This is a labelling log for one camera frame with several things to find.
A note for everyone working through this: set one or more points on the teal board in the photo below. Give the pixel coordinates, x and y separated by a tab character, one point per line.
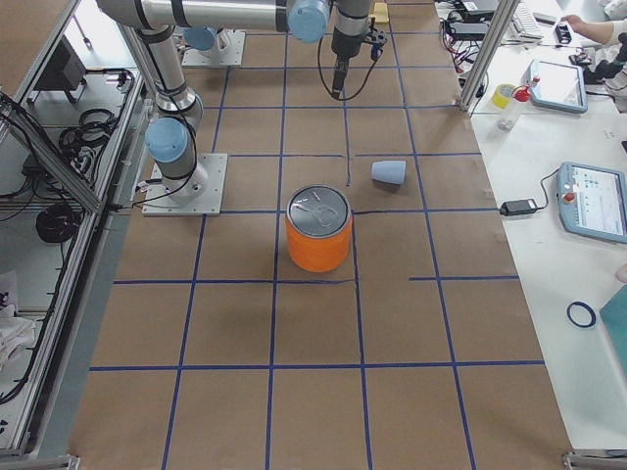
613	315

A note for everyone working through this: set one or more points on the teach pendant tablet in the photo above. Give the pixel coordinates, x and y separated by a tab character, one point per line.
557	86
591	201

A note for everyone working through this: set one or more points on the orange can with silver lid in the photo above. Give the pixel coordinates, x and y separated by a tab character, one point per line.
318	223

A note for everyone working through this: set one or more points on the yellow tape roll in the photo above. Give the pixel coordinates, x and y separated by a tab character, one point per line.
502	95

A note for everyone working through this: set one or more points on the aluminium frame post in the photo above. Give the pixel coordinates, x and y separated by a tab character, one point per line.
491	43

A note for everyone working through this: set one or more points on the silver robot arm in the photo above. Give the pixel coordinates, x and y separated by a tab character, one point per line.
171	138
350	24

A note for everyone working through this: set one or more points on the near teach pendant tablet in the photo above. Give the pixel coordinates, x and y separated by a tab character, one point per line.
591	201

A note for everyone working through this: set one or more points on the light blue plastic cup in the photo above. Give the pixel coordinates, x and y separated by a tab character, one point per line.
389	172

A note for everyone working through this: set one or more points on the black power adapter brick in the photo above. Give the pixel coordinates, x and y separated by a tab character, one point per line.
518	207

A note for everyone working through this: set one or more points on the far teach pendant tablet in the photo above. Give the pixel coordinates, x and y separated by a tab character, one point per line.
557	86

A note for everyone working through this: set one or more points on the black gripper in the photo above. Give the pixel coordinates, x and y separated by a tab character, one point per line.
343	47

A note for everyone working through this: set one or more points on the clear bottle with red cap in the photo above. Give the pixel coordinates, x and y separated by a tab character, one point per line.
520	97

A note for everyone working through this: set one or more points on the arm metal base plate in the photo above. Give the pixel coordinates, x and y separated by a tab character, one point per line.
201	194
208	48

